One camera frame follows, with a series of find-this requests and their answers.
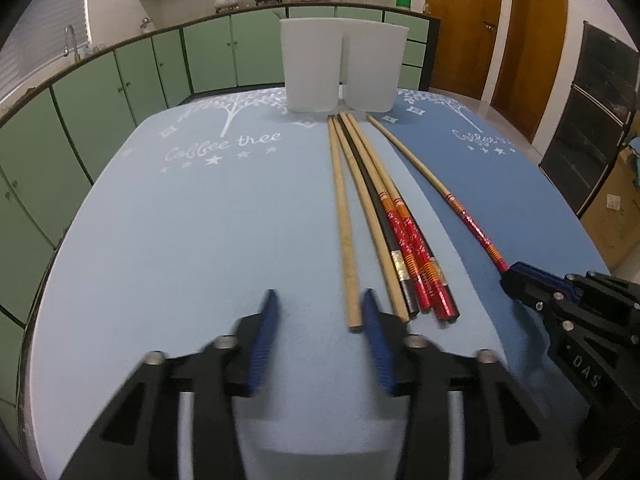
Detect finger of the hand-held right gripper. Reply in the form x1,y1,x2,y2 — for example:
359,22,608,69
516,261,640,311
500,265,640,348

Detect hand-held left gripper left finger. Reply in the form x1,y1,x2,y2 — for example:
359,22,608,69
60,288,281,480

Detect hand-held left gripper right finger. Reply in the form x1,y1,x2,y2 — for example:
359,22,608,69
361,288,583,480

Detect red patterned wooden chopstick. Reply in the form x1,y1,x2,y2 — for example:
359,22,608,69
345,113,435,311
347,113,461,323
366,114,511,275

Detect plain wooden chopstick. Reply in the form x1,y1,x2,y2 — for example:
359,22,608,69
327,116,362,333
332,117,410,323

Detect black chopstick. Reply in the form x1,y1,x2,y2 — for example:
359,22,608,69
340,113,421,315

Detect white two-compartment utensil holder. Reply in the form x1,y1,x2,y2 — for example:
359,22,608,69
279,17,410,113

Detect cardboard box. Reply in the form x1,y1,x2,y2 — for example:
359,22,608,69
580,135,640,276

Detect dark blue printed table mat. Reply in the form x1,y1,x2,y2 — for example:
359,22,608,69
370,87,616,461

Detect black cabinet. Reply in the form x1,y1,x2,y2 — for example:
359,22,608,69
540,21,640,218

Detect wooden door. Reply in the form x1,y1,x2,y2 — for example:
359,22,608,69
427,0,503,103
492,0,568,143

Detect window blinds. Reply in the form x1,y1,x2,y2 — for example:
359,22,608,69
0,0,91,106

